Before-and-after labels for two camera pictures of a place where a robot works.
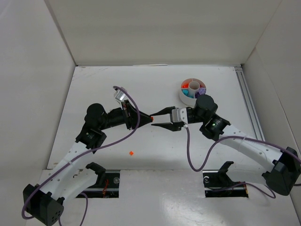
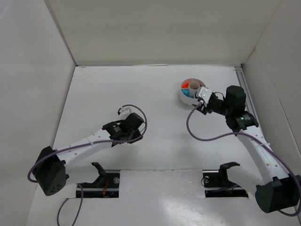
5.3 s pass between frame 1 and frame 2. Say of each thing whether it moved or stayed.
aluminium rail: stayed
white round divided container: stayed
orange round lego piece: stayed
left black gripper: moved
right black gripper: moved
